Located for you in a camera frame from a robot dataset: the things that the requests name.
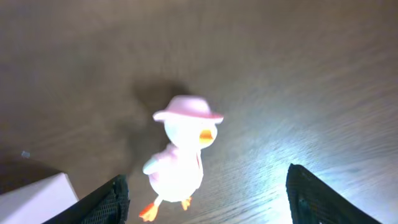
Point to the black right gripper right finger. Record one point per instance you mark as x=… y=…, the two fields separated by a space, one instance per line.
x=314 y=202

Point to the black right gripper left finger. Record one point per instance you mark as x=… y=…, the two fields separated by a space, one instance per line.
x=109 y=204

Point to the white duck toy pink hat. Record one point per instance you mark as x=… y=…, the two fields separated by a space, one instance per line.
x=177 y=172

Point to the pink square wooden box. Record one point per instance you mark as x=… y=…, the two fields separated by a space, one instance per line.
x=39 y=201

